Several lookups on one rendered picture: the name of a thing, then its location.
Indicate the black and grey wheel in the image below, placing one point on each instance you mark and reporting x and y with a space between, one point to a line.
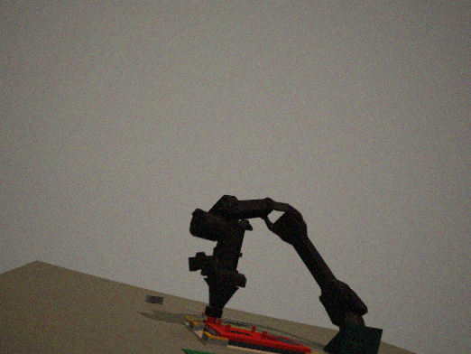
210 311

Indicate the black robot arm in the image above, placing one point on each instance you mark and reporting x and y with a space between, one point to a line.
221 223

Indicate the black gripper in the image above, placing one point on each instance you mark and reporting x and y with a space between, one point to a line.
223 283

